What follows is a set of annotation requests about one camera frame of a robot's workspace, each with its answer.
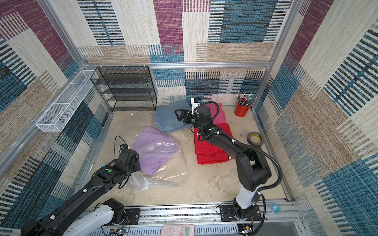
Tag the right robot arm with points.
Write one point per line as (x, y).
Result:
(257, 171)

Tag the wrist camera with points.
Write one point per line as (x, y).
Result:
(195, 101)
(123, 146)

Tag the pink calculator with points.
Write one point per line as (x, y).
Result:
(178, 230)

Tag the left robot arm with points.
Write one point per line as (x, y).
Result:
(107, 177)

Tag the blue denim jeans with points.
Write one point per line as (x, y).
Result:
(166, 120)

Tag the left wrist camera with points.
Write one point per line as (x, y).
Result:
(123, 146)

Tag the grey tape roll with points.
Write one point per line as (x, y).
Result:
(255, 139)

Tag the red pen holder cup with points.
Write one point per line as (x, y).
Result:
(242, 108)

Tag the clear plastic vacuum bag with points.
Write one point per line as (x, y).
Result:
(171, 174)

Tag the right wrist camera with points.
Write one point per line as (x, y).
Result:
(195, 101)

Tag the white wire mesh basket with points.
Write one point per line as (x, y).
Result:
(61, 111)

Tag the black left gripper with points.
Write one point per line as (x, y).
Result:
(138, 164)

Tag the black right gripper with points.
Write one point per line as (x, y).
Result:
(187, 117)

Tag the lilac garment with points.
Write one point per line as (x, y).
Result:
(155, 149)

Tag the black mesh shelf rack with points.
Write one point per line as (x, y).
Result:
(125, 88)

